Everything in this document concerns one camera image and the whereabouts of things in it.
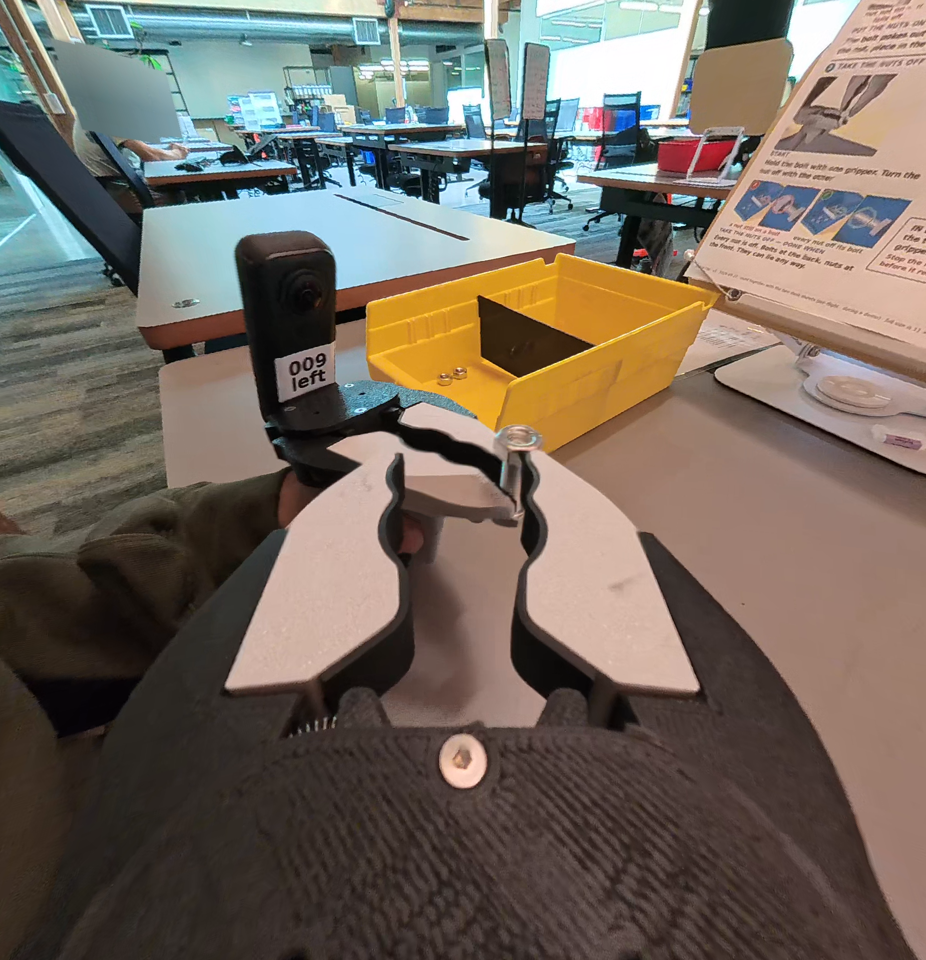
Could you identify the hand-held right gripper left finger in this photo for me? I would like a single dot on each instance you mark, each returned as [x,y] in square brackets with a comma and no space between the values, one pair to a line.
[328,585]

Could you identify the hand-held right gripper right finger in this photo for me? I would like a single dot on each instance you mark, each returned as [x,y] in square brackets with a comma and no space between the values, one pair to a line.
[598,585]

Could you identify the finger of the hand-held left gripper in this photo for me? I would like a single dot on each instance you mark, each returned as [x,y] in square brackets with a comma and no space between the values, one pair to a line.
[455,431]
[448,491]

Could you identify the silver bolt with nut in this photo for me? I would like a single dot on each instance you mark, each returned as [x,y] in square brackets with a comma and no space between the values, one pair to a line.
[517,465]

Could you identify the yellow plastic bin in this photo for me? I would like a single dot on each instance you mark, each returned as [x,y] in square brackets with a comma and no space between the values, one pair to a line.
[613,352]

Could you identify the person's left forearm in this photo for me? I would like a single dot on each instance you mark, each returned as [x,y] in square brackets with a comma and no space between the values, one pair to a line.
[133,570]

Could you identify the person's left hand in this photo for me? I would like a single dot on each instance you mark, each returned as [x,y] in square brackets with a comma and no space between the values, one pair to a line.
[301,499]

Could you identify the white table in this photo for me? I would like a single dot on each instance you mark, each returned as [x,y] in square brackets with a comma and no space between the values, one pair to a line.
[320,247]

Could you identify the black bin divider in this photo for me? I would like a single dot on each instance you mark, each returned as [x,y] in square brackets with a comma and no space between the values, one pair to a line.
[530,337]

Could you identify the black panel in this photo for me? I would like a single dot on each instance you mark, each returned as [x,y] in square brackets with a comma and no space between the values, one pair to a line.
[58,187]

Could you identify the white paper sheet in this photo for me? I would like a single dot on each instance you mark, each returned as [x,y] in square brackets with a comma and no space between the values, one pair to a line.
[725,337]

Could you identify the black office chair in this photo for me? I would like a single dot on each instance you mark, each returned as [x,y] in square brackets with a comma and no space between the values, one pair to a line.
[620,127]
[541,165]

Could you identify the white stand base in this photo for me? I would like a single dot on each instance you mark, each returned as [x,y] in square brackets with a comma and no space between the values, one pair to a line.
[845,405]

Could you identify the wooden top table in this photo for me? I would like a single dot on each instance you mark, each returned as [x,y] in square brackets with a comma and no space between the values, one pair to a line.
[650,180]

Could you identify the tan sheet holder board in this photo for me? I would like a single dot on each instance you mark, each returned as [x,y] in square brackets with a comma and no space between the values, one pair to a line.
[807,330]

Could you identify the small purple label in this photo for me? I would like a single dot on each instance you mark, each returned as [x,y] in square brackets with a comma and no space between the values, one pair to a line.
[901,440]

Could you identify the red bin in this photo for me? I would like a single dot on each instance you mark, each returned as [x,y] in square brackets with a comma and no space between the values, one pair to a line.
[691,155]

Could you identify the clear acrylic stand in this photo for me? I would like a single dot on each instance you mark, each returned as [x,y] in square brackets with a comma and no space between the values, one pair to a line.
[714,154]

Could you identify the printed instruction sheet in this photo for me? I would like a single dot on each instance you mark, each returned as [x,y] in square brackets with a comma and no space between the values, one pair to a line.
[845,150]

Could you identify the tan board on post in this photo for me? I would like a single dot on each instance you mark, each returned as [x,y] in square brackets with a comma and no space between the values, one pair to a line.
[740,86]

